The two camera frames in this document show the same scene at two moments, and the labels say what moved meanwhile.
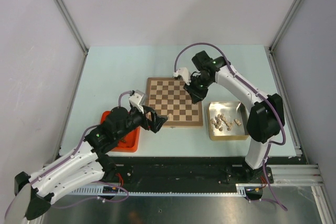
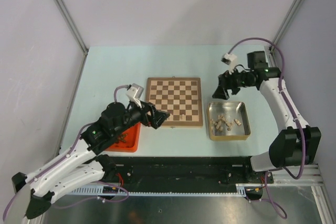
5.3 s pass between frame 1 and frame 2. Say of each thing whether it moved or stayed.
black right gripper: moved
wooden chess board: stayed
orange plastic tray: stayed
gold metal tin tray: stayed
